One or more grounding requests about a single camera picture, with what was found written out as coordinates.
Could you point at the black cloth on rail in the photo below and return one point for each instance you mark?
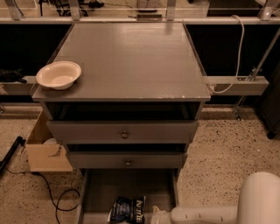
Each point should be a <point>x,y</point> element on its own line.
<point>11,76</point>

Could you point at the top grey drawer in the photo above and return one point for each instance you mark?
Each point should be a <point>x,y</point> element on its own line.
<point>123,132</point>

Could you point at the grey drawer cabinet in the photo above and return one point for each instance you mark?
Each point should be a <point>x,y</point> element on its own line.
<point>129,72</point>

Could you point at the blue chip bag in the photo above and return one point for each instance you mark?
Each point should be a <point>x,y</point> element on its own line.
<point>126,210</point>

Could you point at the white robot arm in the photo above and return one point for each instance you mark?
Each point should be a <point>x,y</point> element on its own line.
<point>258,203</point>

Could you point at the bottom grey drawer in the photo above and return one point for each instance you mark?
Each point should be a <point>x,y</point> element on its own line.
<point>102,187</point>

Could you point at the grey drawer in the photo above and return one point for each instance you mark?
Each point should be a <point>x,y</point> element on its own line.
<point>102,187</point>
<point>121,156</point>
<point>123,132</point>

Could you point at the white bowl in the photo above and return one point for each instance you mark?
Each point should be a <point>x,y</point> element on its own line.
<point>58,75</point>

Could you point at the cardboard box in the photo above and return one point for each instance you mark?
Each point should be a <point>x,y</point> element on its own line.
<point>43,152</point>

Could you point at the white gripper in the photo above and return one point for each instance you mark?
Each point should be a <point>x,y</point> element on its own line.
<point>161,218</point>

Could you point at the middle grey drawer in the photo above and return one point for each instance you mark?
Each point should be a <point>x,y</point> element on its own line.
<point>121,156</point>

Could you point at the black bar on floor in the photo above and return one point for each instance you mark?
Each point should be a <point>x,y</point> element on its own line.
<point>18,142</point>

